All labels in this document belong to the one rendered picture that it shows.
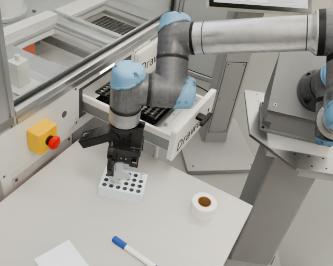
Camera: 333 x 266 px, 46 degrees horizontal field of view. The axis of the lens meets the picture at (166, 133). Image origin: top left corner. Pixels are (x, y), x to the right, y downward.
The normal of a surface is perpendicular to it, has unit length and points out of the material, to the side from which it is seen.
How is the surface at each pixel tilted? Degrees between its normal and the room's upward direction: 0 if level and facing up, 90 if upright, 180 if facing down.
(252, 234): 90
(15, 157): 90
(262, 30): 56
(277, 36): 73
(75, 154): 0
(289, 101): 46
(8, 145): 90
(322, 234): 0
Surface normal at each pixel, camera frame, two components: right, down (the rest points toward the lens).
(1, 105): 0.87, 0.40
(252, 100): 0.14, -0.76
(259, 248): -0.09, 0.62
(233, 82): 0.17, 0.64
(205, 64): -0.42, 0.53
